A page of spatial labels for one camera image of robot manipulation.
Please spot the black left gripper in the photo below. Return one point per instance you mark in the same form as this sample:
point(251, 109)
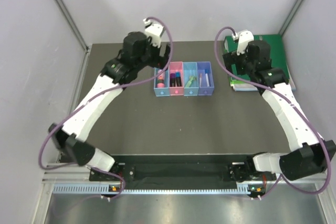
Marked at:
point(159, 61)

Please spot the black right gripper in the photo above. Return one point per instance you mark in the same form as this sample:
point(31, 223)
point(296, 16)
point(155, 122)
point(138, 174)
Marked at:
point(232, 57)

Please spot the pink plastic bin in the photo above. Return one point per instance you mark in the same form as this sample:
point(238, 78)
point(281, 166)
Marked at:
point(176, 66)

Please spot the pink lid pen jar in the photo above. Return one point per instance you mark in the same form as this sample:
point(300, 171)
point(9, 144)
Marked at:
point(160, 82)

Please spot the sky blue plastic bin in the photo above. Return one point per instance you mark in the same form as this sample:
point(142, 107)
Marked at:
point(162, 92)

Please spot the purple cap black highlighter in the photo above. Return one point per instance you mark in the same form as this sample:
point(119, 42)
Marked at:
point(172, 80)

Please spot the blue cap black highlighter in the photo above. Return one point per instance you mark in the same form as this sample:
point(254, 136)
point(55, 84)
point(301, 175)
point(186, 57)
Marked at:
point(178, 79)

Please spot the white marker blue cap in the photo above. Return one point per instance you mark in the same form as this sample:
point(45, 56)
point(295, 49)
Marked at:
point(207, 79)

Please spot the light blue plastic bin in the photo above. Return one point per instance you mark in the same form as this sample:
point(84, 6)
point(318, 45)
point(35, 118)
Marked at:
point(190, 69)

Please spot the white marker orange cap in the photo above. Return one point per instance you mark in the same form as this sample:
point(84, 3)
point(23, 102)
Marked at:
point(200, 80)

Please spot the purple-blue plastic bin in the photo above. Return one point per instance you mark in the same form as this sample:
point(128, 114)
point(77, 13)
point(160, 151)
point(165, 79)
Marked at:
point(204, 90)

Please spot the green glitter glue tube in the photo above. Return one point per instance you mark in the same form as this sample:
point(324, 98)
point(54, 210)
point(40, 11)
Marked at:
point(190, 81)

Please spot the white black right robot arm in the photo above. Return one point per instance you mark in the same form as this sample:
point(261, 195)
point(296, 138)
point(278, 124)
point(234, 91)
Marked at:
point(309, 153)

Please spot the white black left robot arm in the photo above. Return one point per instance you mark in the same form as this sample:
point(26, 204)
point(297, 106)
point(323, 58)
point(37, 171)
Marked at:
point(70, 137)

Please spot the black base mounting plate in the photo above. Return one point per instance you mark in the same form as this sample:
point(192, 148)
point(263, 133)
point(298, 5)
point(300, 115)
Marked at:
point(138, 171)

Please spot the green ring binder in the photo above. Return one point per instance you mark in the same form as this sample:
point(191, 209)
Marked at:
point(277, 50)

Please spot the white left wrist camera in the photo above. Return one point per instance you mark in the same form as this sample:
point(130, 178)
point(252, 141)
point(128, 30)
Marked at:
point(154, 31)

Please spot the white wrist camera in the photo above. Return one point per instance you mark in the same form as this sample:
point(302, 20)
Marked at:
point(154, 31)
point(243, 38)

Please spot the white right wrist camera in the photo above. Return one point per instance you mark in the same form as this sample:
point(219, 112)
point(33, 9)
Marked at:
point(243, 38)

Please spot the aluminium front rail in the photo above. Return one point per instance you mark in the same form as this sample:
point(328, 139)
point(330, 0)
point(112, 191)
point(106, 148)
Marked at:
point(234, 172)

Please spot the white slotted cable duct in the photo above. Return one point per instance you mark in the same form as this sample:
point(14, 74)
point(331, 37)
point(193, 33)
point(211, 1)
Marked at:
point(107, 189)

